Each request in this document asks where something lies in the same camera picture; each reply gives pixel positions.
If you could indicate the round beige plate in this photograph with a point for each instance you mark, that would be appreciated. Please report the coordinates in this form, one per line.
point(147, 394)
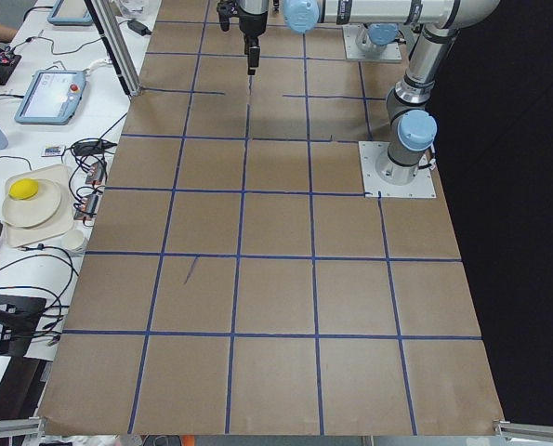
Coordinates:
point(35, 211)

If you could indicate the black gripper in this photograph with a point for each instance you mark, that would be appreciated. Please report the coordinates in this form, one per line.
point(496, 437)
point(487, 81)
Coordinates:
point(251, 25)

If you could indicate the yellow lemon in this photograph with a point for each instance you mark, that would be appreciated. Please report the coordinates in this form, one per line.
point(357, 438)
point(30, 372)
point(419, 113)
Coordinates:
point(23, 189)

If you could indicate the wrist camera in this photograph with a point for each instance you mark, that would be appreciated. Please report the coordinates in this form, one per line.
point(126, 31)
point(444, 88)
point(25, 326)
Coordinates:
point(226, 10)

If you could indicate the white paper cup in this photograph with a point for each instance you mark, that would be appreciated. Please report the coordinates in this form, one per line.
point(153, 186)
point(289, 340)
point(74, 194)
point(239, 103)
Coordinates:
point(74, 242)

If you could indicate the black power adapter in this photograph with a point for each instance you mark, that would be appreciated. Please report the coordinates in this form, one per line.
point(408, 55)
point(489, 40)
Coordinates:
point(138, 27)

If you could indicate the teach pendant near post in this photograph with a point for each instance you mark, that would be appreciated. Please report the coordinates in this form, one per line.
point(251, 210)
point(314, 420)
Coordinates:
point(52, 98)

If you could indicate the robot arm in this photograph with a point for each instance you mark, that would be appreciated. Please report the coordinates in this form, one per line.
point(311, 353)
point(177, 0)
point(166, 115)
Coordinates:
point(376, 36)
point(412, 129)

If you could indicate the black tripod base plate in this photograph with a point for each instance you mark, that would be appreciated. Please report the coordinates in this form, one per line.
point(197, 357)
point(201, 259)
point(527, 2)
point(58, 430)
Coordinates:
point(19, 317)

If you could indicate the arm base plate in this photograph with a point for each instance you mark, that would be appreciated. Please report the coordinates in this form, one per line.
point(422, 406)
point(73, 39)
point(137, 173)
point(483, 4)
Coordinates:
point(384, 179)
point(389, 54)

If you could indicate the aluminium frame post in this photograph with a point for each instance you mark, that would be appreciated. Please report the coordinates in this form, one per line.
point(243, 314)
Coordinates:
point(114, 42)

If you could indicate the beige tray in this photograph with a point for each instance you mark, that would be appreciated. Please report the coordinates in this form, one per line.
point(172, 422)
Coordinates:
point(62, 220)

